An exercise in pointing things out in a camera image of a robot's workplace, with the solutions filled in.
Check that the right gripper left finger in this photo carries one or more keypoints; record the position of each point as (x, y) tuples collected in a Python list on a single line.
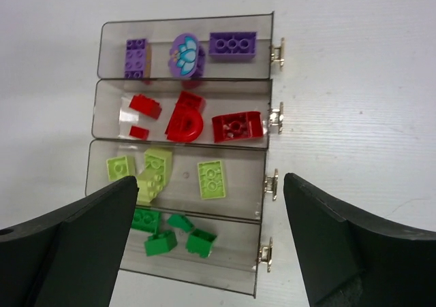
[(70, 256)]

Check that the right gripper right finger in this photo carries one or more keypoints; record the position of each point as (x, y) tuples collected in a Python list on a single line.
[(350, 257)]

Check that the green lego long brick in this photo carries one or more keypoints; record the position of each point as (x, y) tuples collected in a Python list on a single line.
[(146, 220)]

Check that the lime lego square brick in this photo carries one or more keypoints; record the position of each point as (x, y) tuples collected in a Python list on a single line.
[(120, 167)]

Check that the lime lego slope brick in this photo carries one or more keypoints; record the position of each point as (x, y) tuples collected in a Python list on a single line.
[(155, 175), (211, 178)]

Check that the green lego square brick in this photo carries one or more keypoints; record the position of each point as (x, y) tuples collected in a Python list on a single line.
[(200, 242)]

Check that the red lego block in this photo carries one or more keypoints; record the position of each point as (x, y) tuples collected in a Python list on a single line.
[(237, 126)]

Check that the red lego arch piece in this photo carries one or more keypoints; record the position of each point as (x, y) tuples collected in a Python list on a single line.
[(186, 124)]

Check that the purple lego plate brick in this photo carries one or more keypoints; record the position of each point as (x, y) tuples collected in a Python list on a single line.
[(137, 59)]

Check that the purple lego round brick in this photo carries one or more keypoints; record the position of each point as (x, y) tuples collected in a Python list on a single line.
[(187, 57)]

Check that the purple lego long plate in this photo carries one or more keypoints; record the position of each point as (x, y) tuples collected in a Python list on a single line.
[(232, 46)]

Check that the red lego small brick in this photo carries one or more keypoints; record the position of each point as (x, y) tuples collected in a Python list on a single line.
[(146, 106)]

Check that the red lego slope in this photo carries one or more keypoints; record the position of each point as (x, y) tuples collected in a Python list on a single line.
[(187, 99)]

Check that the green lego slope small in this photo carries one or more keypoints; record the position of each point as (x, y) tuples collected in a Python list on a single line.
[(180, 221)]

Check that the red lego tiny brick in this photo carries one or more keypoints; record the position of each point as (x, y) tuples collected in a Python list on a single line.
[(138, 132)]

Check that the clear compartment organizer tray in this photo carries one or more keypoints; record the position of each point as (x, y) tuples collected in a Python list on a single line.
[(227, 87)]

